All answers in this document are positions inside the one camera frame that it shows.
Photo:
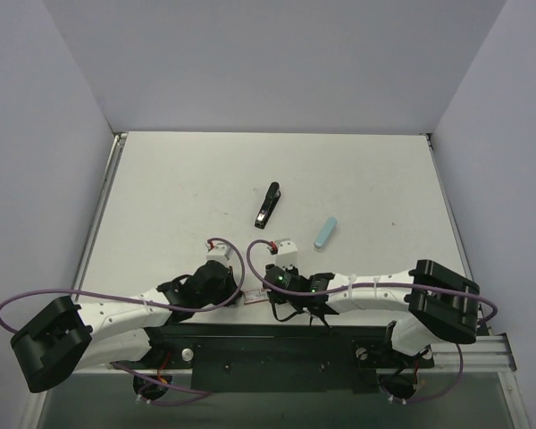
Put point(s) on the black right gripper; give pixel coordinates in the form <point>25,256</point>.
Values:
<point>272,279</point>

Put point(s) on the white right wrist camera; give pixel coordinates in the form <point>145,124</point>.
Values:
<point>285,253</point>

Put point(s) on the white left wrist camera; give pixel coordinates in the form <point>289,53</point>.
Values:
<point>218,250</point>

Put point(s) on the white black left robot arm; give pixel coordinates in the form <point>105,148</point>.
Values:
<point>65,336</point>

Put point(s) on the black stapler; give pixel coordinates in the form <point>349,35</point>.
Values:
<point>271,200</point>

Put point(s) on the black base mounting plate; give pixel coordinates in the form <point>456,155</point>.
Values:
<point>244,358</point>

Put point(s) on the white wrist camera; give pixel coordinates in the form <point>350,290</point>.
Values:
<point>285,253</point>
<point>218,250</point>

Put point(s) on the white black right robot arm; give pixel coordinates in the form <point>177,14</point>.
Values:
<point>430,303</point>

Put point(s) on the light blue white stapler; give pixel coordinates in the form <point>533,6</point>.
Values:
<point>324,234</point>

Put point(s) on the aluminium frame rail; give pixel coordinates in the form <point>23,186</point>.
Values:
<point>487,355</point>

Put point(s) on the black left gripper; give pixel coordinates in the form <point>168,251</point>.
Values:
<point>231,286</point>

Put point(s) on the red white staple box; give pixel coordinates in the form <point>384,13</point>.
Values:
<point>255,296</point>

